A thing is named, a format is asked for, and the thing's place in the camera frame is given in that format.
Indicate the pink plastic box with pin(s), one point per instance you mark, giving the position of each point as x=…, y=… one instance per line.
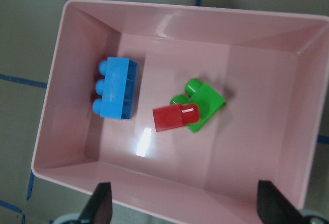
x=271, y=68

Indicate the blue toy block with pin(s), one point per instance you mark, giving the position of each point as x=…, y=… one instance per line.
x=116, y=88

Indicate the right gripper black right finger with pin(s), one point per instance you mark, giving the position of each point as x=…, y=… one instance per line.
x=273, y=207

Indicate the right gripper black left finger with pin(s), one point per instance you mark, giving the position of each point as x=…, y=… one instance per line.
x=99, y=208

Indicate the green toy block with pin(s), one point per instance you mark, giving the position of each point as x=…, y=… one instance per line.
x=207, y=99

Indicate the red toy block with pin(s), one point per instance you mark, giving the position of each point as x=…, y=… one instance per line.
x=175, y=116

